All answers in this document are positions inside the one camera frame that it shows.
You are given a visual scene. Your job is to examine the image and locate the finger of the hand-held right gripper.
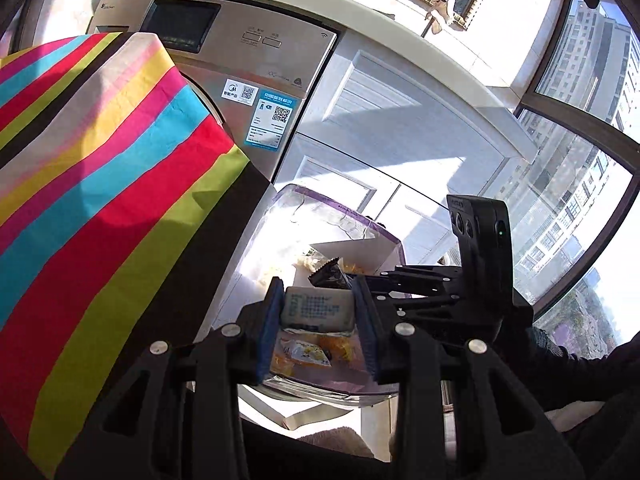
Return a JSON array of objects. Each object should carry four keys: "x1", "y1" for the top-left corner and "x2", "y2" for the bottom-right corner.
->
[
  {"x1": 379, "y1": 285, "x2": 464, "y2": 319},
  {"x1": 380, "y1": 264, "x2": 469, "y2": 289}
]

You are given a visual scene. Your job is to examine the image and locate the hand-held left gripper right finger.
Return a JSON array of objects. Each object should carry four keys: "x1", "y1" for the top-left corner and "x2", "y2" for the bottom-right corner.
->
[{"x1": 351, "y1": 275, "x2": 586, "y2": 480}]

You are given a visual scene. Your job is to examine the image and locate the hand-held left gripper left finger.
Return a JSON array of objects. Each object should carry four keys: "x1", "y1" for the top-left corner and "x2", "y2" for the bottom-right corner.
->
[{"x1": 55, "y1": 276, "x2": 286, "y2": 480}]

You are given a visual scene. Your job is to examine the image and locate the yellow snack packet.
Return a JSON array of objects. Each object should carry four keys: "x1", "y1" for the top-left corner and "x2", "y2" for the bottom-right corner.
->
[{"x1": 320, "y1": 334, "x2": 368, "y2": 366}]

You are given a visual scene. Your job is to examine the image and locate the small white lemon-print packet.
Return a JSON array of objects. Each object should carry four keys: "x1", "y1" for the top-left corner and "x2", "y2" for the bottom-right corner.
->
[{"x1": 272, "y1": 337, "x2": 333, "y2": 378}]

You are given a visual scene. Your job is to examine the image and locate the white pastry snack packet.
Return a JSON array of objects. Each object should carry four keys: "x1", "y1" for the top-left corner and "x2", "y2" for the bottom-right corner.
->
[{"x1": 280, "y1": 286, "x2": 357, "y2": 333}]

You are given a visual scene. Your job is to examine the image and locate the dark snack packet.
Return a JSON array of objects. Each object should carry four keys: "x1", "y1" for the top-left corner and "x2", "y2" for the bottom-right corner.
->
[{"x1": 309, "y1": 257, "x2": 357, "y2": 291}]

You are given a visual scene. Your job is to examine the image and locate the clear purple-rimmed plastic box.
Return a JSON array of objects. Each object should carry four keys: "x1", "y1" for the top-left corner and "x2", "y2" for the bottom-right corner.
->
[{"x1": 212, "y1": 183, "x2": 416, "y2": 406}]

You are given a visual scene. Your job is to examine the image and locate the person's right forearm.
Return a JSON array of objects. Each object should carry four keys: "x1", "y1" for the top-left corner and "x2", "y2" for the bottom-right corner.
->
[{"x1": 492, "y1": 305, "x2": 640, "y2": 411}]

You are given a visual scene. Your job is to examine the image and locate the beige towel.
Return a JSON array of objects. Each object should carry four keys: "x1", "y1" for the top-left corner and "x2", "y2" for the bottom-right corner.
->
[{"x1": 295, "y1": 425, "x2": 371, "y2": 461}]

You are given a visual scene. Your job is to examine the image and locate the white cabinet doors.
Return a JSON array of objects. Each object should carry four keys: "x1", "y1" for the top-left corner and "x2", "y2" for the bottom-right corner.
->
[{"x1": 272, "y1": 27, "x2": 531, "y2": 271}]

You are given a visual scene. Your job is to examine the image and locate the white cloth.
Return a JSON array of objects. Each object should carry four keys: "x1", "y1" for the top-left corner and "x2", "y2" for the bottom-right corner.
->
[{"x1": 544, "y1": 400, "x2": 618, "y2": 433}]

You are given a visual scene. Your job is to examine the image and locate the striped colourful tablecloth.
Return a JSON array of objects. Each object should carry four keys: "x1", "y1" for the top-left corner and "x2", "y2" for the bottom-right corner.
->
[{"x1": 0, "y1": 31, "x2": 278, "y2": 478}]

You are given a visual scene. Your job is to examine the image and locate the silver washing machine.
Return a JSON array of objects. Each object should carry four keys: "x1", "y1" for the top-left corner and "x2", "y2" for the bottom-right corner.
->
[{"x1": 90, "y1": 0, "x2": 341, "y2": 186}]

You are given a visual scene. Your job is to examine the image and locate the dark window frame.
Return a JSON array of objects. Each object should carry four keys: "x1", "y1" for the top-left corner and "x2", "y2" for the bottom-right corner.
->
[{"x1": 487, "y1": 0, "x2": 640, "y2": 361}]

